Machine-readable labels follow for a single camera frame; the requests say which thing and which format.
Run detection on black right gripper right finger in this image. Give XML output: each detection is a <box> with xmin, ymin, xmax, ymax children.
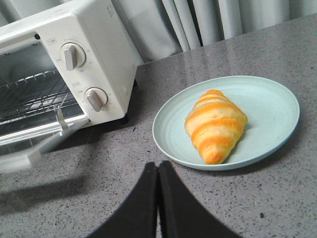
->
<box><xmin>158</xmin><ymin>161</ymin><xmax>239</xmax><ymax>238</ymax></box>

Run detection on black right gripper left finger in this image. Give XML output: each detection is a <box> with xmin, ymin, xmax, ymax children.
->
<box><xmin>88</xmin><ymin>162</ymin><xmax>158</xmax><ymax>238</ymax></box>

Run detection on golden striped croissant bread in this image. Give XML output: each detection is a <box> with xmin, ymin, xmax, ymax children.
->
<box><xmin>184</xmin><ymin>89</ymin><xmax>248</xmax><ymax>165</ymax></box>

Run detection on lower cream oven knob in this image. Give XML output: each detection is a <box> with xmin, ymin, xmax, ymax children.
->
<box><xmin>85</xmin><ymin>87</ymin><xmax>108</xmax><ymax>112</ymax></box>

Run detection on cream oven knob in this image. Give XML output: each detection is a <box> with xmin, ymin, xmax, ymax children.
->
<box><xmin>85</xmin><ymin>87</ymin><xmax>108</xmax><ymax>112</ymax></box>
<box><xmin>59</xmin><ymin>43</ymin><xmax>86</xmax><ymax>71</ymax></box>

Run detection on cream Toshiba toaster oven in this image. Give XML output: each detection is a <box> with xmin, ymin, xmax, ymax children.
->
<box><xmin>0</xmin><ymin>0</ymin><xmax>142</xmax><ymax>156</ymax></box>

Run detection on upper cream oven knob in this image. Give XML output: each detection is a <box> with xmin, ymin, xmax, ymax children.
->
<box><xmin>59</xmin><ymin>43</ymin><xmax>86</xmax><ymax>71</ymax></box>

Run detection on light green round plate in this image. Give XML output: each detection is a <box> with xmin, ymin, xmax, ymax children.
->
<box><xmin>153</xmin><ymin>75</ymin><xmax>300</xmax><ymax>171</ymax></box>

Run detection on grey pleated curtain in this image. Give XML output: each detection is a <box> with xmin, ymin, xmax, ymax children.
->
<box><xmin>0</xmin><ymin>0</ymin><xmax>317</xmax><ymax>75</ymax></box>

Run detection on metal wire oven rack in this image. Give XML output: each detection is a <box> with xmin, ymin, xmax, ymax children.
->
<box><xmin>0</xmin><ymin>69</ymin><xmax>77</xmax><ymax>123</ymax></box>

